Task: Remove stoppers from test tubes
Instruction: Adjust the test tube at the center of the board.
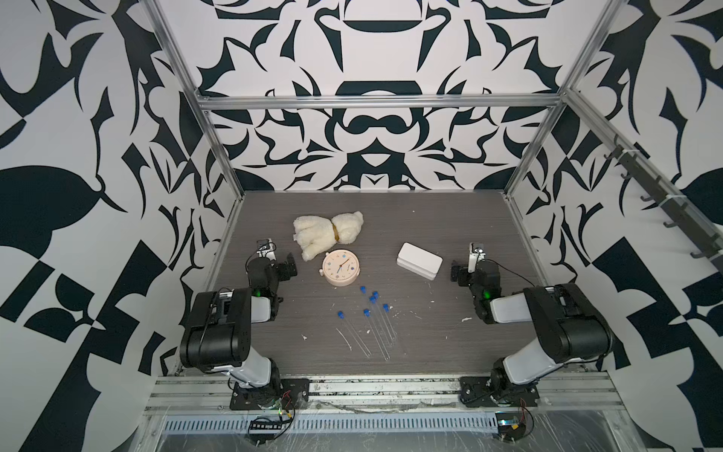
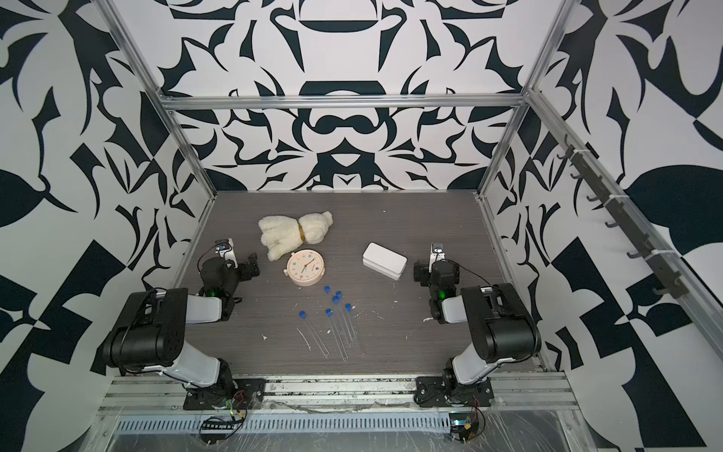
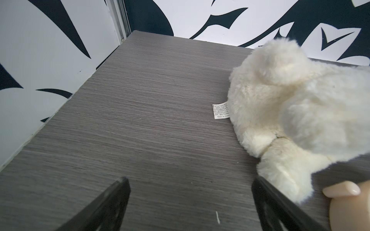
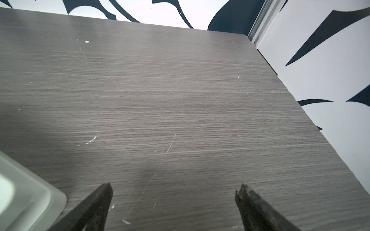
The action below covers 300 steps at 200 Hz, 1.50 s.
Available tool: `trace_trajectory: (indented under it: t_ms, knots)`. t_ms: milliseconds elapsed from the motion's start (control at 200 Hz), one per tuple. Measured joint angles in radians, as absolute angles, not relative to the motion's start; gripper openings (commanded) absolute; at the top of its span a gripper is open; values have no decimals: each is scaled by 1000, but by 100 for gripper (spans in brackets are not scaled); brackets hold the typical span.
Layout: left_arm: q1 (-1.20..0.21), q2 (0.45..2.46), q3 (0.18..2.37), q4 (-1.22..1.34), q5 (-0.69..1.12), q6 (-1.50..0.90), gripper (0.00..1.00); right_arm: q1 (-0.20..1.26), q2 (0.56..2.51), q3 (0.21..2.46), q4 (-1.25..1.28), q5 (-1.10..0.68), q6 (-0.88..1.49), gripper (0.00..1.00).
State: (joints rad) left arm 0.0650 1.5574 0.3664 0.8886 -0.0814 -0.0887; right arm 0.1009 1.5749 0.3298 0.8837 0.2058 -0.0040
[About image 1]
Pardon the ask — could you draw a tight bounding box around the right electronics board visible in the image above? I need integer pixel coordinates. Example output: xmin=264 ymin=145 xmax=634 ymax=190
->
xmin=495 ymin=407 xmax=536 ymax=444

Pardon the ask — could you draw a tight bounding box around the left electronics board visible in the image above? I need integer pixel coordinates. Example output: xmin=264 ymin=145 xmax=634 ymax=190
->
xmin=246 ymin=408 xmax=296 ymax=446

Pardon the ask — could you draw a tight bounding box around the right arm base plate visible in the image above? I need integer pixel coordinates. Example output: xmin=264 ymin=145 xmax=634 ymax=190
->
xmin=459 ymin=375 xmax=540 ymax=408

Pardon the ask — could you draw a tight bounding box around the electronics board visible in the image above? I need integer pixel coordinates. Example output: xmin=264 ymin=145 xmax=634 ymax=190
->
xmin=495 ymin=407 xmax=536 ymax=444
xmin=246 ymin=408 xmax=296 ymax=446

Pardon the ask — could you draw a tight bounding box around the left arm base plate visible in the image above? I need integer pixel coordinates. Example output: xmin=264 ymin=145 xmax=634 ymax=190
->
xmin=230 ymin=379 xmax=311 ymax=411

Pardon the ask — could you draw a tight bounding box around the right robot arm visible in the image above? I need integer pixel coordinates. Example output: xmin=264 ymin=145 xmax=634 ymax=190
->
xmin=450 ymin=259 xmax=615 ymax=408

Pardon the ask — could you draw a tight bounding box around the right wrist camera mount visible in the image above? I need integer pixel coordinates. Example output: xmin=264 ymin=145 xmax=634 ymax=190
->
xmin=467 ymin=242 xmax=486 ymax=273

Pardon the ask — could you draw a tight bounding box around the cream plush dog toy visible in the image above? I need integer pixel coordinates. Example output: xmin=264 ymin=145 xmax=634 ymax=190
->
xmin=293 ymin=211 xmax=365 ymax=262

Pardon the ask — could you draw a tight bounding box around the white rectangular box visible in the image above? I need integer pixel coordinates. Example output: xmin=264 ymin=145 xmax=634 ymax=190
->
xmin=397 ymin=242 xmax=442 ymax=281

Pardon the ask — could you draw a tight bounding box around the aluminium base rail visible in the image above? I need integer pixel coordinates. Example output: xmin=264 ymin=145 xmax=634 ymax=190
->
xmin=144 ymin=372 xmax=624 ymax=414

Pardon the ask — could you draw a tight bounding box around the wall hook rack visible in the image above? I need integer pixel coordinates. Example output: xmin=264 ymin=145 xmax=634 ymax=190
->
xmin=606 ymin=136 xmax=722 ymax=272

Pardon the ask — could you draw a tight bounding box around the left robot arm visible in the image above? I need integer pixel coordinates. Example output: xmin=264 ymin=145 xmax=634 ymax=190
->
xmin=179 ymin=254 xmax=297 ymax=397

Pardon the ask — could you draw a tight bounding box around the pink round alarm clock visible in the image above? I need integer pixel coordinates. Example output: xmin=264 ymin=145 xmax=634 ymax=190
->
xmin=319 ymin=250 xmax=361 ymax=287

